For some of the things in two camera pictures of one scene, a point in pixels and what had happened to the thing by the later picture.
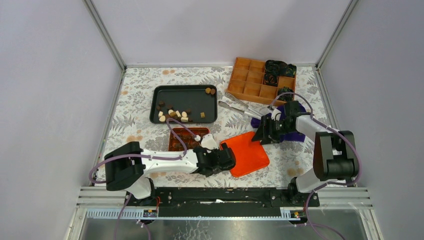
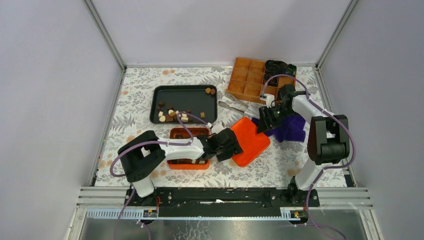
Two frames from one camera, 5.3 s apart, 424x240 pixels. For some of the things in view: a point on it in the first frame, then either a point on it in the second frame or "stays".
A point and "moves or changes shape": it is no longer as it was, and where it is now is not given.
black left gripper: [219, 169] → [234, 149]
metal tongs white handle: [257, 116] stays
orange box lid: [250, 156] moves or changes shape
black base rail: [216, 202] stays
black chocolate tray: [187, 103] stays
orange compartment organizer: [247, 82] stays
